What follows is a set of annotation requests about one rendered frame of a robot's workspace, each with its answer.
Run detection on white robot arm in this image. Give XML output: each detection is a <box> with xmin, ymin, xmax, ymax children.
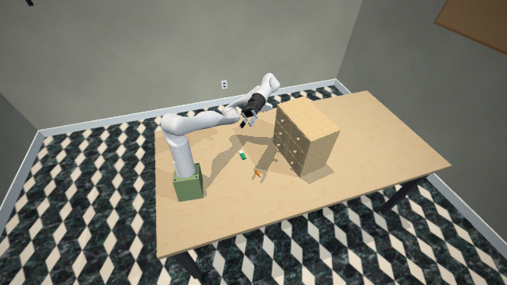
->
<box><xmin>161</xmin><ymin>73</ymin><xmax>280</xmax><ymax>178</ymax></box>

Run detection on small wooden chest of drawers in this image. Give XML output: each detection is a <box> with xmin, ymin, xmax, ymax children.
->
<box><xmin>276</xmin><ymin>97</ymin><xmax>341</xmax><ymax>177</ymax></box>

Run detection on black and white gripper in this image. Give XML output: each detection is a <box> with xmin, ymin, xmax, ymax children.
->
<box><xmin>239</xmin><ymin>89</ymin><xmax>273</xmax><ymax>128</ymax></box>

